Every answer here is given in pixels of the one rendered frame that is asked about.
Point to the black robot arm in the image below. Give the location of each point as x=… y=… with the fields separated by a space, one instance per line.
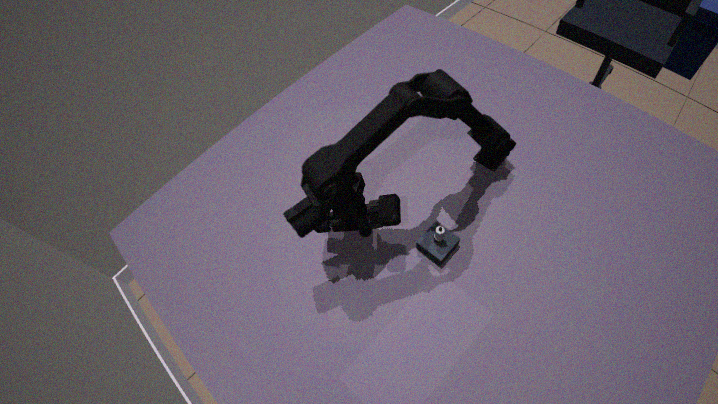
x=329 y=174

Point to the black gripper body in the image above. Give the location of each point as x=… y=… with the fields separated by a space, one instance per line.
x=386 y=210

